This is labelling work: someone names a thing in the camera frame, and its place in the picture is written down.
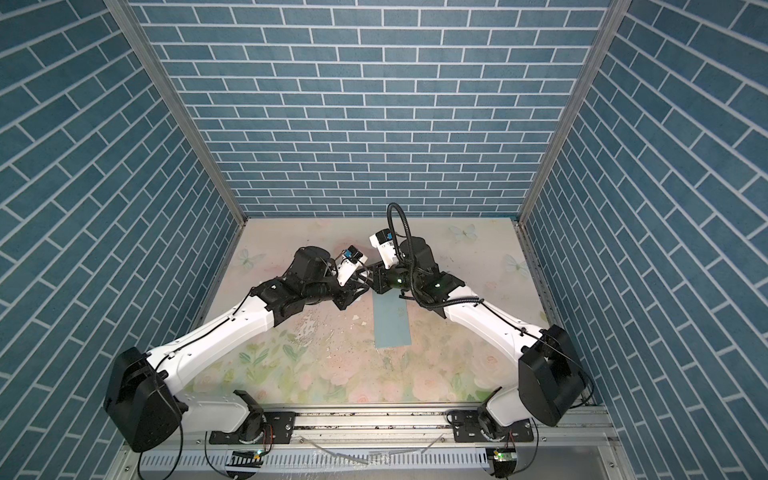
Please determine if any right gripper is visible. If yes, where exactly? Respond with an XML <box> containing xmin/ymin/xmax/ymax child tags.
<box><xmin>358</xmin><ymin>259</ymin><xmax>423</xmax><ymax>294</ymax></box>

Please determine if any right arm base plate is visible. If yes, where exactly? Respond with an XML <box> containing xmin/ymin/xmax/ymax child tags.
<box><xmin>445</xmin><ymin>408</ymin><xmax>535</xmax><ymax>443</ymax></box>

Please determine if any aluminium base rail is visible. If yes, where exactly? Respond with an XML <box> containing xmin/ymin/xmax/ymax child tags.
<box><xmin>126</xmin><ymin>405</ymin><xmax>618</xmax><ymax>453</ymax></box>

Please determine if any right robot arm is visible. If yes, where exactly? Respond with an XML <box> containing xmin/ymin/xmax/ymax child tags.
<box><xmin>368</xmin><ymin>229</ymin><xmax>590</xmax><ymax>441</ymax></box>

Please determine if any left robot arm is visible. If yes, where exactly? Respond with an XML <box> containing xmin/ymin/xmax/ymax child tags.
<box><xmin>103</xmin><ymin>246</ymin><xmax>368</xmax><ymax>453</ymax></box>

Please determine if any teal envelope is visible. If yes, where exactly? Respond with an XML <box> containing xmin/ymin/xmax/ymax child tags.
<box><xmin>373</xmin><ymin>290</ymin><xmax>411</xmax><ymax>349</ymax></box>

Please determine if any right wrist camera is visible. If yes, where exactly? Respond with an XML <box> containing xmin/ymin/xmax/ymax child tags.
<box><xmin>369</xmin><ymin>228</ymin><xmax>399</xmax><ymax>269</ymax></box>

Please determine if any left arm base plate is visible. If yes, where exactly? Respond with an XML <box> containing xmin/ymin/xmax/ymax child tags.
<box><xmin>208</xmin><ymin>411</ymin><xmax>297</xmax><ymax>446</ymax></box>

